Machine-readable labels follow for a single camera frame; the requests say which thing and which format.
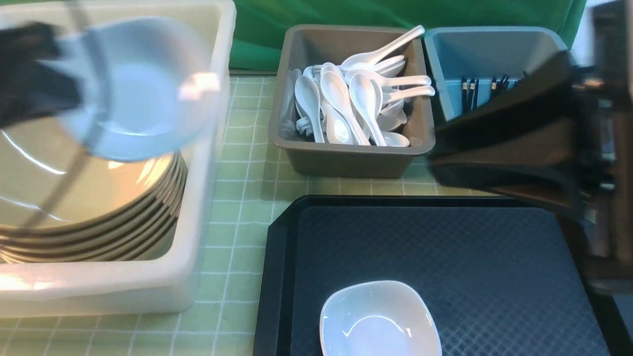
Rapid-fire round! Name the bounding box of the white square dish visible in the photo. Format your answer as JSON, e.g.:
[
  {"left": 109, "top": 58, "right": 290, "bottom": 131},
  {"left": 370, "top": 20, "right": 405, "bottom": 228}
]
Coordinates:
[
  {"left": 319, "top": 281, "right": 443, "bottom": 356},
  {"left": 45, "top": 16, "right": 220, "bottom": 162}
]

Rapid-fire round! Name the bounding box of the blue plastic chopstick bin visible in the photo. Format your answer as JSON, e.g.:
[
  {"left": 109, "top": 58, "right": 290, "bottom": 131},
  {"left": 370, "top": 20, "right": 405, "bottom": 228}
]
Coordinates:
[{"left": 423, "top": 26, "right": 567, "bottom": 121}]

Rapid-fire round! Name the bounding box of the black plastic serving tray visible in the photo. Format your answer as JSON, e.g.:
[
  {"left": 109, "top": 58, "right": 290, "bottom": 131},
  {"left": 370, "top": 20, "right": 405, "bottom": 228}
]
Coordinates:
[{"left": 253, "top": 195, "right": 632, "bottom": 356}]

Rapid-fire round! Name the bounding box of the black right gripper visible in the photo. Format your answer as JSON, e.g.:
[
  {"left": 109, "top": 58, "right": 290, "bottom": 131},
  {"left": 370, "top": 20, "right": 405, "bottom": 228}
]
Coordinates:
[{"left": 427, "top": 0, "right": 633, "bottom": 295}]

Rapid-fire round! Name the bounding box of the pile of white spoons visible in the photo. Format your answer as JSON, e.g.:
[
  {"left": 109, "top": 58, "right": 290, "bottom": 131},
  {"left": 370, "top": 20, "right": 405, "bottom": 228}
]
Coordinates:
[{"left": 295, "top": 54, "right": 436, "bottom": 147}]

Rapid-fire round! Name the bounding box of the brown plastic spoon bin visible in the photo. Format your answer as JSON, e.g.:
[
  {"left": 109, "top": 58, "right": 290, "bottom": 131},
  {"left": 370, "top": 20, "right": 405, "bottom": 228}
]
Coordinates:
[{"left": 269, "top": 24, "right": 436, "bottom": 179}]

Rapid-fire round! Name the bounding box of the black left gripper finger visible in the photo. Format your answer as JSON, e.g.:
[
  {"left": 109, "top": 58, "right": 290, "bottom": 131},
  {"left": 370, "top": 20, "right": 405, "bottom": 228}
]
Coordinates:
[{"left": 0, "top": 22, "right": 82, "bottom": 129}]

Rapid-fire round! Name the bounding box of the large white plastic tub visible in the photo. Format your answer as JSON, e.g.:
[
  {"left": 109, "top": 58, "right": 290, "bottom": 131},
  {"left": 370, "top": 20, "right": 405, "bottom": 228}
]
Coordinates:
[{"left": 1, "top": 0, "right": 236, "bottom": 318}]

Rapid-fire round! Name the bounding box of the green checkered tablecloth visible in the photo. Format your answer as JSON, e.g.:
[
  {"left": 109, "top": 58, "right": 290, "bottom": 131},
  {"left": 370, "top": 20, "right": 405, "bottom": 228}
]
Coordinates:
[{"left": 0, "top": 74, "right": 500, "bottom": 356}]

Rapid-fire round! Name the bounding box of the green backdrop curtain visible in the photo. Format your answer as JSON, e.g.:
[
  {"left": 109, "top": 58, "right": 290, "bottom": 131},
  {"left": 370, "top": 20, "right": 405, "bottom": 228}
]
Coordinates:
[{"left": 229, "top": 0, "right": 587, "bottom": 72}]

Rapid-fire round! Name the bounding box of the bundle of black chopsticks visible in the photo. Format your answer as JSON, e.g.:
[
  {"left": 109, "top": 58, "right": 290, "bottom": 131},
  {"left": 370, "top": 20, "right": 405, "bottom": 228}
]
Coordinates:
[{"left": 460, "top": 71, "right": 529, "bottom": 113}]

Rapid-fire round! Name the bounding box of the stack of beige bowls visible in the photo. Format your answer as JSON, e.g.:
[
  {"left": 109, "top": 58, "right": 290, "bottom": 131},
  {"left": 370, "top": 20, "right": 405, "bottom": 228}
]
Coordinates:
[{"left": 1, "top": 119, "right": 188, "bottom": 264}]

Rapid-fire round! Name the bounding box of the white spoon on top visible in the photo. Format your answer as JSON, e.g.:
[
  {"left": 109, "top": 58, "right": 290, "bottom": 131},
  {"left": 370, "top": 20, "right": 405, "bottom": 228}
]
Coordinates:
[{"left": 341, "top": 25, "right": 425, "bottom": 69}]

